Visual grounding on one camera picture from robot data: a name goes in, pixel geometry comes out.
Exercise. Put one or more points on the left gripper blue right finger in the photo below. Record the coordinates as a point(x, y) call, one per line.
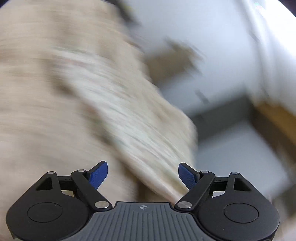
point(188, 175)

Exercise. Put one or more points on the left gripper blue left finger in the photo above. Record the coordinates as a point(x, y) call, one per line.
point(97, 174)

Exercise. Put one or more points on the patterned cream children's garment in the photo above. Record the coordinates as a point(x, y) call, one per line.
point(151, 136)

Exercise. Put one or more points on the cream fluffy blanket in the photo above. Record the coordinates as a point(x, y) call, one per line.
point(43, 127)

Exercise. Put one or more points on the brown refrigerator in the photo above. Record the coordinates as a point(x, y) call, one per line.
point(175, 59)

